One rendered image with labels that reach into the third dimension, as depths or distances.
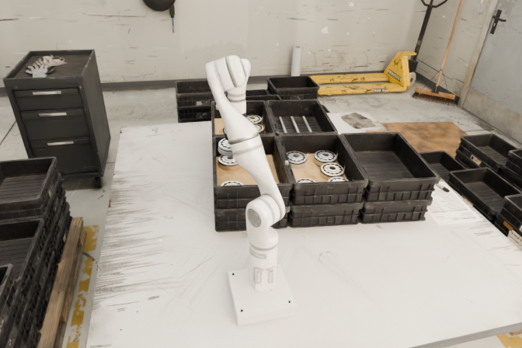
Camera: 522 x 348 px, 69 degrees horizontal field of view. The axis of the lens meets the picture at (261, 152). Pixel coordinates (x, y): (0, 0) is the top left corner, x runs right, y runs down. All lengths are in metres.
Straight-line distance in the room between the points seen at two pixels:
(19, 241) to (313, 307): 1.50
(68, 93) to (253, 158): 1.85
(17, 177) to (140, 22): 2.61
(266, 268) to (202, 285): 0.26
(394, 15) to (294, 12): 1.37
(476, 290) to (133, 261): 1.22
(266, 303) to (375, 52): 4.55
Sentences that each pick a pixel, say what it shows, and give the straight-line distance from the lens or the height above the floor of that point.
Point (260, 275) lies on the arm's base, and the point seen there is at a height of 0.81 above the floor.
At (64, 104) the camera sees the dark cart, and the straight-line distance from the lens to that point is 2.80.
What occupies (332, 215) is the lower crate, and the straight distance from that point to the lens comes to 1.59.
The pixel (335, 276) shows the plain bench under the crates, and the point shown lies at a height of 0.70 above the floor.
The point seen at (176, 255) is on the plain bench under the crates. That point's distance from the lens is 1.49.
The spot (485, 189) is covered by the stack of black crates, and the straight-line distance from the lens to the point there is 2.81.
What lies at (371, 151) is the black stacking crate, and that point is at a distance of 1.94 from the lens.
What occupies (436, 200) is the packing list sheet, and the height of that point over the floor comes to 0.70.
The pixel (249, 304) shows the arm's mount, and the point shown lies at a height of 0.74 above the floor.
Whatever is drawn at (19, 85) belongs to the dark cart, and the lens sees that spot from 2.79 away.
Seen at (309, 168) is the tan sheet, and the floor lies 0.83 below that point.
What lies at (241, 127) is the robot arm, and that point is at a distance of 1.07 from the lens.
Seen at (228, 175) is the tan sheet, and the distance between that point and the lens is 1.65.
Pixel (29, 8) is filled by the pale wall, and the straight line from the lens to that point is 4.80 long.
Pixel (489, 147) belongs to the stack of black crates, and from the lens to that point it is 3.36.
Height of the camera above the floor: 1.76
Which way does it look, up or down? 31 degrees down
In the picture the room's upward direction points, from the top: 3 degrees clockwise
